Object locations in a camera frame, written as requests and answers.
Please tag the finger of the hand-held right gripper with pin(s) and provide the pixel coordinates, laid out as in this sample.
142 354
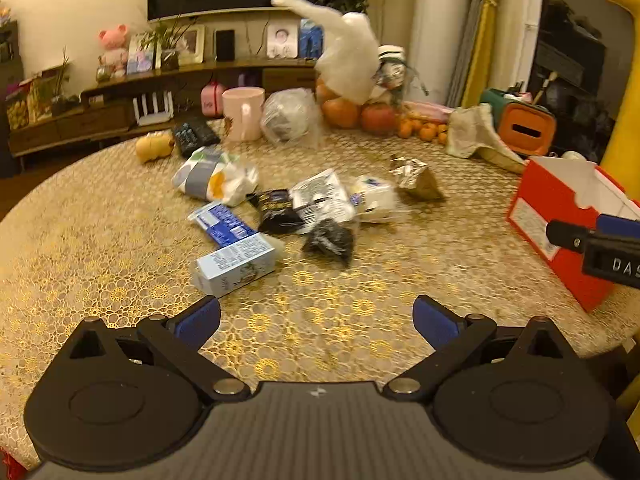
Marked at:
570 236
620 224

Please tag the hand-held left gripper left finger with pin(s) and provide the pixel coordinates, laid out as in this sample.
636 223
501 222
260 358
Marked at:
197 321

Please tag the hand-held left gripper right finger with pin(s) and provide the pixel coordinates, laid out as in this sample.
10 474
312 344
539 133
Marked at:
434 321

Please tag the red cardboard box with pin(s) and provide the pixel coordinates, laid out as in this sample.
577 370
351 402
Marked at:
550 240

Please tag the light blue milk carton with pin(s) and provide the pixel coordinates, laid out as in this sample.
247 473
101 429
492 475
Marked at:
240 265

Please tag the blue snack packet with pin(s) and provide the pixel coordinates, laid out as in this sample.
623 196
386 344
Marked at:
222 222

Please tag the small black packet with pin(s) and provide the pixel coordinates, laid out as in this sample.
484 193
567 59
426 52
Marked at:
327 242

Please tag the black gold-print packet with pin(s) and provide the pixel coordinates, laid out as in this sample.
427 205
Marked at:
277 212

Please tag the white and blue packet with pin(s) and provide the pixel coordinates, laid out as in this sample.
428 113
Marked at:
372 197

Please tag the silver foil brown wrapper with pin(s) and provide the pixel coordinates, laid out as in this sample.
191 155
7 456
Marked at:
417 180

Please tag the small white printed plastic bag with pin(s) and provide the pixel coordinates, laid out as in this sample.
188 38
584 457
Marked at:
210 175

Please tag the clear packet with black print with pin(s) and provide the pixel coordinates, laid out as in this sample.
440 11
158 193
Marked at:
320 195

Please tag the gold patterned desktop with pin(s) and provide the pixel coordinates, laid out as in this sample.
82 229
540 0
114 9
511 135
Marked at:
350 285

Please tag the white egg-shaped object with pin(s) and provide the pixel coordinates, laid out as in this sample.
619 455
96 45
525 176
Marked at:
575 156

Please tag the orange and green tissue box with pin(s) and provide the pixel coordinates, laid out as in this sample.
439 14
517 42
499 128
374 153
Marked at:
525 132

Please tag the beige cloth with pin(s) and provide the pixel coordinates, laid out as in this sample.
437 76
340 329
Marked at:
475 135

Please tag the yellow pig toy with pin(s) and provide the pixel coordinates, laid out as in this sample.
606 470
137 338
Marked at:
152 147

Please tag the black remote control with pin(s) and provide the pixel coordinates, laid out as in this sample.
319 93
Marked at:
184 140
205 131

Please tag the pile of tangerines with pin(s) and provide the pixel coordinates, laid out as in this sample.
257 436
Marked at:
422 130

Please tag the pink flat packet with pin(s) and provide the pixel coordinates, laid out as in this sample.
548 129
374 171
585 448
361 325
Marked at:
430 109

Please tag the pink mug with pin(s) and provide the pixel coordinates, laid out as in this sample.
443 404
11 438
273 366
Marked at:
242 112

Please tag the white router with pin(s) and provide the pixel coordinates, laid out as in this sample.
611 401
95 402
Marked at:
152 110

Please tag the pink carton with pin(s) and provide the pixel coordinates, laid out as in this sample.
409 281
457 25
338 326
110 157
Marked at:
211 99

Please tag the clear plastic bag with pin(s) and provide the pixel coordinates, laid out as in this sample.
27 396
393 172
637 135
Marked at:
290 117

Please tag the yellow curtain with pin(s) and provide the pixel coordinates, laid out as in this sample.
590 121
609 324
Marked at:
487 25

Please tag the wooden television cabinet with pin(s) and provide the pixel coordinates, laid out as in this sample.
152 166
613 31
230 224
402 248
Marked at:
75 122

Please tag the wrapped jar with green ribbon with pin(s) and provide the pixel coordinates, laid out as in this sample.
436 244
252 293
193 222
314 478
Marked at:
392 67

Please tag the white standing air conditioner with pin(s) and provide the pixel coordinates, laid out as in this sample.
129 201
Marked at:
440 20

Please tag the small potted twig plant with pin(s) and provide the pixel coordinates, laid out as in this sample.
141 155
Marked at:
64 90

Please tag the small potted grass plant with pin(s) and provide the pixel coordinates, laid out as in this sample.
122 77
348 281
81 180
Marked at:
169 52

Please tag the small black speaker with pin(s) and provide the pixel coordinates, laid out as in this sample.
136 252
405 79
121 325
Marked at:
225 45

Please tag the yellow snack box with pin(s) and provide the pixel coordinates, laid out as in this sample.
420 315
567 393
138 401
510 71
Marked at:
22 105

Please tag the large white plastic bag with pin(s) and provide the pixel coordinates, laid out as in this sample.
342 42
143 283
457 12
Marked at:
347 55

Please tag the pink plush pig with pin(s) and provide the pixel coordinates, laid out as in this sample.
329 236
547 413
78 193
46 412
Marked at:
112 47

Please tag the dark side shelf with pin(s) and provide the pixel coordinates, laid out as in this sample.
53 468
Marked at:
9 90

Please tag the blue picture box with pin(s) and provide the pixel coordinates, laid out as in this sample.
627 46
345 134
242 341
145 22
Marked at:
311 39

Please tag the wooden photo frame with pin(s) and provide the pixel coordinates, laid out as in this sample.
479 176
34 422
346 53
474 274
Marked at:
191 45

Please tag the portrait photo frame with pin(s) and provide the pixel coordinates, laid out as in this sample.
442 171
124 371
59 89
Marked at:
282 40

